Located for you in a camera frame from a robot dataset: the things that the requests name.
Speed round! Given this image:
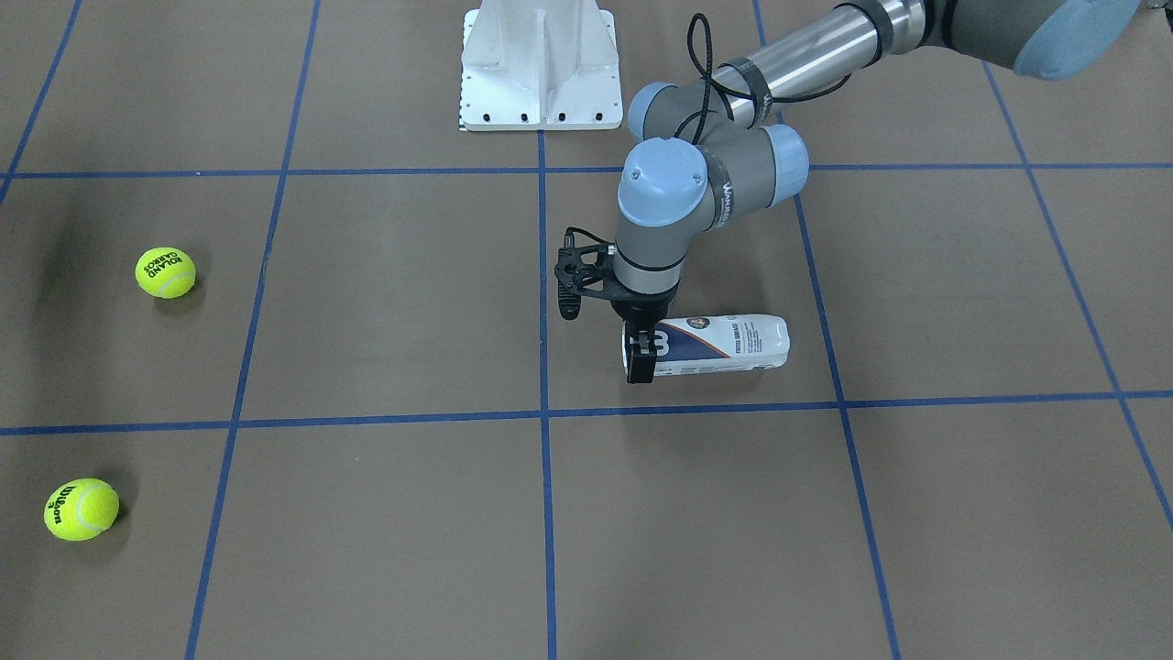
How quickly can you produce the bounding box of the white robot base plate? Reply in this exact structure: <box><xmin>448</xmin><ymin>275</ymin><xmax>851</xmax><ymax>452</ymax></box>
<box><xmin>457</xmin><ymin>1</ymin><xmax>624</xmax><ymax>131</ymax></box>

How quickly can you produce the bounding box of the yellow Wilson tennis ball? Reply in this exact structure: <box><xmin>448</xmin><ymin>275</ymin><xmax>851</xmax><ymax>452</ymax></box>
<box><xmin>43</xmin><ymin>478</ymin><xmax>121</xmax><ymax>542</ymax></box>

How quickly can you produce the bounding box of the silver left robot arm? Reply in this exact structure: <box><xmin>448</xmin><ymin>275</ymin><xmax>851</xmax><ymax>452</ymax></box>
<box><xmin>554</xmin><ymin>1</ymin><xmax>1139</xmax><ymax>385</ymax></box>

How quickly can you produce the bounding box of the yellow Roland Garros tennis ball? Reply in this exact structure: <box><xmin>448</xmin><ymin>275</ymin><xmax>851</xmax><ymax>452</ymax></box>
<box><xmin>135</xmin><ymin>247</ymin><xmax>197</xmax><ymax>300</ymax></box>

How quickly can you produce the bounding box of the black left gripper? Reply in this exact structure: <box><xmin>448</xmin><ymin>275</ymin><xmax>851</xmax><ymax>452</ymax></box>
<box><xmin>554</xmin><ymin>241</ymin><xmax>680</xmax><ymax>385</ymax></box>

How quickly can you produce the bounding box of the white blue tennis ball can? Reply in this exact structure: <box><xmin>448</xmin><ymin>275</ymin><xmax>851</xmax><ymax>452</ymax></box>
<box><xmin>621</xmin><ymin>314</ymin><xmax>791</xmax><ymax>379</ymax></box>

